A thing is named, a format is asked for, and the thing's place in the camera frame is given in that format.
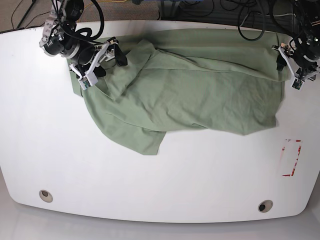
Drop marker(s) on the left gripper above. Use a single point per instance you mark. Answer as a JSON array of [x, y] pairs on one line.
[[300, 65]]

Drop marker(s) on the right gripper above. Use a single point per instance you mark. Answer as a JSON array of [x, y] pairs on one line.
[[89, 60]]

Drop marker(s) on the green t-shirt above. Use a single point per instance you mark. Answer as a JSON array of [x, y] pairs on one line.
[[186, 79]]

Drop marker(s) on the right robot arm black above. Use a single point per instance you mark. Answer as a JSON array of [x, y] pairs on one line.
[[80, 46]]

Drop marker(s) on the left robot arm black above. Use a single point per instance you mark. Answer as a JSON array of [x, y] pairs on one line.
[[307, 15]]

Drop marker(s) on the red tape rectangle marking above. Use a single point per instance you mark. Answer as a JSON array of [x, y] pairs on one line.
[[289, 157]]

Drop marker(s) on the right table grommet hole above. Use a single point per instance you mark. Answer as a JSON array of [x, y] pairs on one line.
[[265, 206]]

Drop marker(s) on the table grommet hole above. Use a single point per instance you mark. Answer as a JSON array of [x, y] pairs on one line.
[[265, 206], [45, 196]]

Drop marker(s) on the left table grommet hole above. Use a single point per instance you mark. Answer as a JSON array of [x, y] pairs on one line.
[[45, 196]]

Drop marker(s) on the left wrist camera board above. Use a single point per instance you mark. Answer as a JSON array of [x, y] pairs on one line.
[[297, 84]]

